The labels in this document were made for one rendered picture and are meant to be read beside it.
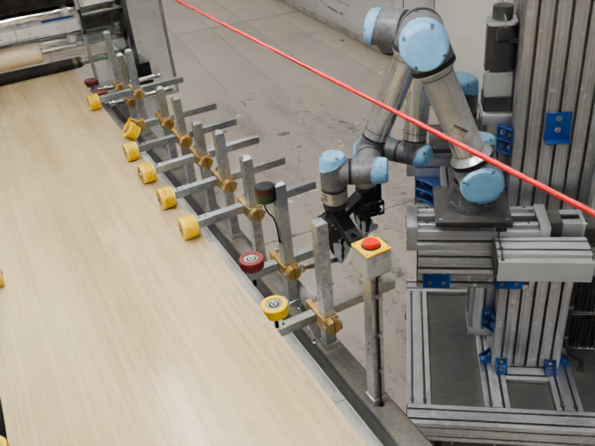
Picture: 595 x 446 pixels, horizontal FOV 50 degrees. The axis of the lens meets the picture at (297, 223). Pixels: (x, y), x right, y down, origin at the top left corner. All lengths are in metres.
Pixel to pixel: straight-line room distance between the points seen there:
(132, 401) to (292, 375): 0.40
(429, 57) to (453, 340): 1.45
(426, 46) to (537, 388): 1.48
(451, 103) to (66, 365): 1.23
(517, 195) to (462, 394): 0.81
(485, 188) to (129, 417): 1.08
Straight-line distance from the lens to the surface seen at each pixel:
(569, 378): 2.65
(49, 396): 1.79
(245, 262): 2.04
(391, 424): 1.79
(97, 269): 2.19
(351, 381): 1.90
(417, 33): 1.60
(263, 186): 1.90
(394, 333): 3.08
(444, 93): 1.67
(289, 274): 2.05
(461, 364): 2.66
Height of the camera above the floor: 2.07
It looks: 32 degrees down
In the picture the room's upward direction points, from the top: 6 degrees counter-clockwise
